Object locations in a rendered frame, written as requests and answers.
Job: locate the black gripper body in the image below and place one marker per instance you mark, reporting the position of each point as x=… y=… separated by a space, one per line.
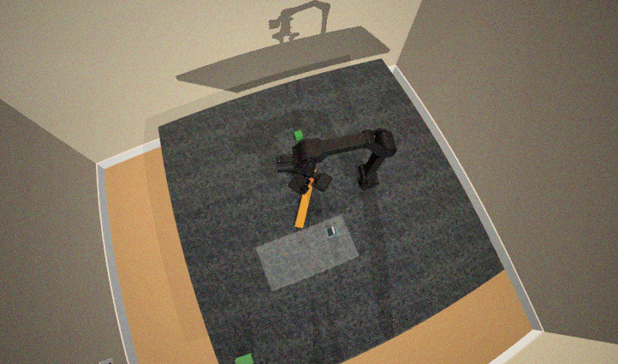
x=322 y=181

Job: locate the orange bar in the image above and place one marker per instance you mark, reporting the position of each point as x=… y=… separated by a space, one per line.
x=303 y=207

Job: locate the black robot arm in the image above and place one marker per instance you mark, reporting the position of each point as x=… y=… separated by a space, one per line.
x=308 y=152

